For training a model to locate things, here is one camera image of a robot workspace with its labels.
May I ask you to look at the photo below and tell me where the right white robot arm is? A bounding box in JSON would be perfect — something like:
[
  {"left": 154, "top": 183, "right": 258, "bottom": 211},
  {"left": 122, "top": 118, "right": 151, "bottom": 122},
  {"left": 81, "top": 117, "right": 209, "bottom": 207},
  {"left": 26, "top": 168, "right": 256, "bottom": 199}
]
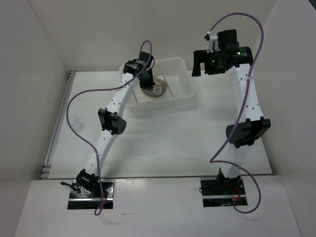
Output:
[{"left": 192, "top": 47, "right": 271, "bottom": 194}]

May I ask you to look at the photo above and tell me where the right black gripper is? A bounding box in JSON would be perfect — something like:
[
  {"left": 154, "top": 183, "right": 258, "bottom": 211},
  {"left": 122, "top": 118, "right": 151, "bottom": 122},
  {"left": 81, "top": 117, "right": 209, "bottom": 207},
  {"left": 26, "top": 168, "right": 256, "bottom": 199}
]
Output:
[{"left": 191, "top": 48, "right": 225, "bottom": 76}]

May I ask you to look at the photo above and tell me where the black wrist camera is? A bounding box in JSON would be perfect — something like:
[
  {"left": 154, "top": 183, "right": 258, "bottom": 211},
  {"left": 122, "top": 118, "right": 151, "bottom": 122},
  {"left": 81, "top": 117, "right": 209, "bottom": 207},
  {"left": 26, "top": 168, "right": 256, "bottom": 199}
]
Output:
[
  {"left": 204, "top": 29, "right": 253, "bottom": 67},
  {"left": 123, "top": 51, "right": 154, "bottom": 76}
]

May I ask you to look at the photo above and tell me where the translucent white plastic bin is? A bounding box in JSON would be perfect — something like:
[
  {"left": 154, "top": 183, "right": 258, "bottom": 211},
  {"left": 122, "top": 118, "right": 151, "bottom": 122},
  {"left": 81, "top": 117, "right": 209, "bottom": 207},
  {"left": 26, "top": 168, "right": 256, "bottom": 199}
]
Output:
[{"left": 124, "top": 57, "right": 196, "bottom": 115}]

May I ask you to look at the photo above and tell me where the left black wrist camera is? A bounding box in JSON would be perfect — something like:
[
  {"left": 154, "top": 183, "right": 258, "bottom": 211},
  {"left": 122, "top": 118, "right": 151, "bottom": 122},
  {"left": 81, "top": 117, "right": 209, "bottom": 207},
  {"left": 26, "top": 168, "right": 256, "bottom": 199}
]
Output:
[{"left": 123, "top": 51, "right": 154, "bottom": 76}]

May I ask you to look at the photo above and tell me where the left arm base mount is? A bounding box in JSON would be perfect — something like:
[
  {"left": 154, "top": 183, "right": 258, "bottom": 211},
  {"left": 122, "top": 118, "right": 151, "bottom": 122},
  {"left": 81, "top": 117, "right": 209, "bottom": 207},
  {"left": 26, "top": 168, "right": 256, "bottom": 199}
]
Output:
[{"left": 60, "top": 179, "right": 115, "bottom": 210}]

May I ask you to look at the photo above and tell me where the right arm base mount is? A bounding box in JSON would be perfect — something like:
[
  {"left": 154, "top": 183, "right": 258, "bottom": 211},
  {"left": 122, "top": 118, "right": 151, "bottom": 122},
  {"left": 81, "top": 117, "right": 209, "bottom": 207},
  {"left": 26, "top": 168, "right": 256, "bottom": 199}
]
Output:
[{"left": 199, "top": 177, "right": 248, "bottom": 207}]

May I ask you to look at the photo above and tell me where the clear glass dish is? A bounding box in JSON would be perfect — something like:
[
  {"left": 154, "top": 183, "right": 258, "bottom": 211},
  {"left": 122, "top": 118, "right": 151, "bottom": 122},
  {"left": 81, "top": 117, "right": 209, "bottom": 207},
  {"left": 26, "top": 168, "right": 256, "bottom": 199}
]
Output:
[
  {"left": 154, "top": 77, "right": 167, "bottom": 91},
  {"left": 142, "top": 89, "right": 165, "bottom": 98}
]

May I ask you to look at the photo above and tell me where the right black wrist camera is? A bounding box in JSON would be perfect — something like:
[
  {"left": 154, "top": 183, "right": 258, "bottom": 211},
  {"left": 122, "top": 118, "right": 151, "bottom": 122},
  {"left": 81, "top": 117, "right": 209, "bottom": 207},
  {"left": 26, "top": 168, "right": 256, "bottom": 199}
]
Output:
[{"left": 204, "top": 29, "right": 253, "bottom": 67}]

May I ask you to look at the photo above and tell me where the small clear glass cup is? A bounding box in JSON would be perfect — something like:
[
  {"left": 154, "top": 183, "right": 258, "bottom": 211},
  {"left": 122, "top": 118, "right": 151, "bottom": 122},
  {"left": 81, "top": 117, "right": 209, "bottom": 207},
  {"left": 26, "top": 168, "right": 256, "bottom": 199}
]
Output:
[
  {"left": 152, "top": 84, "right": 162, "bottom": 97},
  {"left": 67, "top": 115, "right": 81, "bottom": 132}
]

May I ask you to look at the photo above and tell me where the square white black-rimmed plate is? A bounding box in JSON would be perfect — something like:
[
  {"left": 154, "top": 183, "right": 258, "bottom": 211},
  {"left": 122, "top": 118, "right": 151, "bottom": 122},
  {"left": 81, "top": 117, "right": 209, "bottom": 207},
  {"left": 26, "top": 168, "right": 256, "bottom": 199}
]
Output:
[{"left": 128, "top": 85, "right": 173, "bottom": 104}]

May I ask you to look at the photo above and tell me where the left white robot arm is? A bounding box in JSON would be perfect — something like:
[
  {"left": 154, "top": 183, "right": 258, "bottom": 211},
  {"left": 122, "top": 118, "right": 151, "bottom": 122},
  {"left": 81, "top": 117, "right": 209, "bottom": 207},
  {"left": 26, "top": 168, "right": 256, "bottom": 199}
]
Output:
[{"left": 76, "top": 69, "right": 153, "bottom": 198}]

